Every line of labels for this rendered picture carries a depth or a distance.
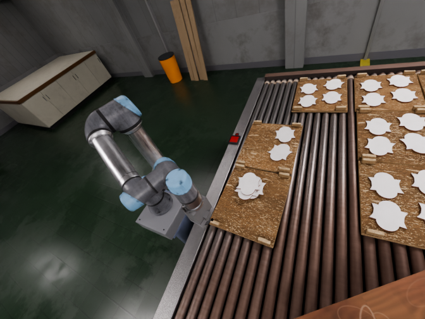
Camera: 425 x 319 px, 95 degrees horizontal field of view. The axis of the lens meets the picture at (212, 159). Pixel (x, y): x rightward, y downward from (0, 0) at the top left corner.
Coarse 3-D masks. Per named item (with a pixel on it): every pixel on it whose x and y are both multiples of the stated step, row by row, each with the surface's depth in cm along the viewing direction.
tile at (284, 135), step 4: (280, 128) 135; (284, 128) 134; (288, 128) 133; (276, 132) 134; (280, 132) 133; (284, 132) 132; (288, 132) 131; (292, 132) 130; (276, 136) 132; (280, 136) 131; (284, 136) 130; (288, 136) 129; (292, 136) 128; (280, 140) 129; (284, 140) 128; (288, 140) 127
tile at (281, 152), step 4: (280, 144) 126; (284, 144) 125; (276, 148) 125; (280, 148) 124; (284, 148) 123; (288, 148) 122; (268, 152) 125; (272, 152) 124; (276, 152) 123; (280, 152) 122; (284, 152) 122; (288, 152) 121; (292, 152) 120; (272, 156) 122; (276, 156) 121; (280, 156) 120; (284, 156) 119; (276, 160) 119; (280, 160) 119
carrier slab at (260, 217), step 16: (240, 176) 120; (272, 176) 114; (224, 192) 116; (272, 192) 107; (224, 208) 109; (240, 208) 107; (256, 208) 104; (272, 208) 102; (224, 224) 103; (240, 224) 101; (256, 224) 99; (272, 224) 97; (256, 240) 94; (272, 240) 92
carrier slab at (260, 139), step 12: (252, 132) 142; (264, 132) 138; (300, 132) 129; (252, 144) 134; (264, 144) 131; (276, 144) 128; (288, 144) 125; (240, 156) 130; (252, 156) 127; (264, 156) 125; (288, 156) 120; (264, 168) 119; (276, 168) 116
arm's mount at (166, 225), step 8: (168, 192) 125; (176, 200) 119; (144, 208) 122; (176, 208) 116; (144, 216) 118; (152, 216) 116; (160, 216) 115; (168, 216) 113; (176, 216) 114; (144, 224) 115; (152, 224) 113; (160, 224) 112; (168, 224) 110; (176, 224) 115; (160, 232) 108; (168, 232) 109
